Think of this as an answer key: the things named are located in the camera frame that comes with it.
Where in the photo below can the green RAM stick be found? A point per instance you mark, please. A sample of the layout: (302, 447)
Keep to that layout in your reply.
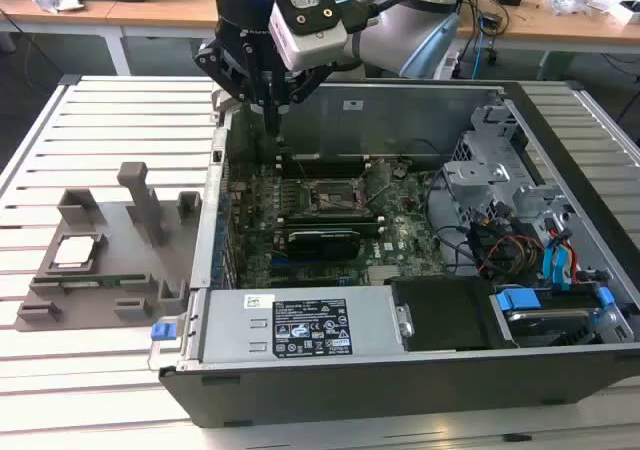
(112, 281)

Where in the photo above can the grey parts rack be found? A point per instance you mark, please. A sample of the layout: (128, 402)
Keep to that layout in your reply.
(115, 250)

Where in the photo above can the blue plastic release latch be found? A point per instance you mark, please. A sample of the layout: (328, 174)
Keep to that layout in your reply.
(162, 332)

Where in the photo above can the silver topped CPU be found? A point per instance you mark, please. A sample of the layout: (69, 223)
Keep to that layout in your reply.
(75, 251)

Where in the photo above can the white power strip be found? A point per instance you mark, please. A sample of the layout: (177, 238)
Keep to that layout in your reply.
(451, 66)

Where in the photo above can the black graphics card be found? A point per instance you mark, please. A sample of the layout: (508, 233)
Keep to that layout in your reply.
(322, 245)

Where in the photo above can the hard disk in blue carrier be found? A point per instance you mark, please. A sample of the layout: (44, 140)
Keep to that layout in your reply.
(545, 322)

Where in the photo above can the wooden desk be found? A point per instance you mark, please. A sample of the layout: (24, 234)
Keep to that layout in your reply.
(60, 17)
(170, 12)
(550, 27)

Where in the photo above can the black open PC case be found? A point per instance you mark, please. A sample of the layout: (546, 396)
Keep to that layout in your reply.
(350, 395)

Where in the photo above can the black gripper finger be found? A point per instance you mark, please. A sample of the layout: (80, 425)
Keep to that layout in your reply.
(307, 82)
(225, 67)

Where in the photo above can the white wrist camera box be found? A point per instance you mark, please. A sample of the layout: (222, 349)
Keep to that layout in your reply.
(312, 50)

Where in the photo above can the small white box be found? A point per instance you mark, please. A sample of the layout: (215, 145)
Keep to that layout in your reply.
(631, 12)

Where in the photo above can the silver metal drive cage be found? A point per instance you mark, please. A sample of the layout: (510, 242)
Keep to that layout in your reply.
(475, 175)

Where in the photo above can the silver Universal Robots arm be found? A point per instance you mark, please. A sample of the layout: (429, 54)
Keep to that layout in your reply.
(390, 35)

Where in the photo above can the grey power supply unit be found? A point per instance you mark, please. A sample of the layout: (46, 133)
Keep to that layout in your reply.
(230, 330)

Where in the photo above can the CPU socket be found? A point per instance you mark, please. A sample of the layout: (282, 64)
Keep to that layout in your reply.
(330, 192)

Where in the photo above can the thin metal locking lever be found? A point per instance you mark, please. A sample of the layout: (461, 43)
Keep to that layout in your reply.
(380, 192)
(301, 167)

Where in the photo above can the green motherboard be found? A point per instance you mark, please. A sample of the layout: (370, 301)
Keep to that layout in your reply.
(405, 250)

